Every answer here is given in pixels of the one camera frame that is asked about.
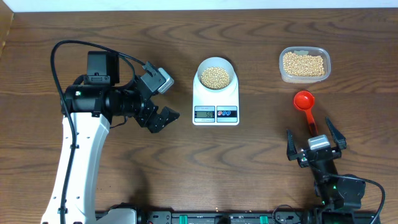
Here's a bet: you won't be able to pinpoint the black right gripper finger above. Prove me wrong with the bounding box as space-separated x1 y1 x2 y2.
325 117 347 150
287 129 298 161

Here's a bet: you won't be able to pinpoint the red plastic measuring scoop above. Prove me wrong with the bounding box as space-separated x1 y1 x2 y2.
293 90 318 137

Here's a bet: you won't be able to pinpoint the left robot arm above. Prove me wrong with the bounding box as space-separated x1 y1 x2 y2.
41 51 179 223

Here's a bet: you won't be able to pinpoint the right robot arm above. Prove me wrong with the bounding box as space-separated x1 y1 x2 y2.
287 118 366 223

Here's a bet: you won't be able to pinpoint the white digital kitchen scale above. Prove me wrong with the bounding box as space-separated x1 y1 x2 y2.
192 78 239 126

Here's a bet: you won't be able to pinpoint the soybeans in bowl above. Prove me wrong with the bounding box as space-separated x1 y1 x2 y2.
200 67 231 90

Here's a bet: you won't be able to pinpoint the grey round bowl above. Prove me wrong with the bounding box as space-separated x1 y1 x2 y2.
195 57 238 91

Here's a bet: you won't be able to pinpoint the clear plastic container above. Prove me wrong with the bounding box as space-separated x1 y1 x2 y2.
279 47 331 84

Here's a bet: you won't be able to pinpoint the pile of soybeans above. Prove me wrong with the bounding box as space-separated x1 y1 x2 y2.
282 52 325 77

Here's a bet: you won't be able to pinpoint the black right camera cable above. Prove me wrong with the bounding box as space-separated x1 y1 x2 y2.
329 172 386 224

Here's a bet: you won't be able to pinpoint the black camera cable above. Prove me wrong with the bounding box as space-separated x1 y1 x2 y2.
329 172 386 224
50 39 154 224

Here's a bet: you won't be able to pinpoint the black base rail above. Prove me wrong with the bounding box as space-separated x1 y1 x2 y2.
95 202 381 224

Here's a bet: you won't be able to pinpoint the black left camera cable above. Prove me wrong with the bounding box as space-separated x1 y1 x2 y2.
50 39 154 224

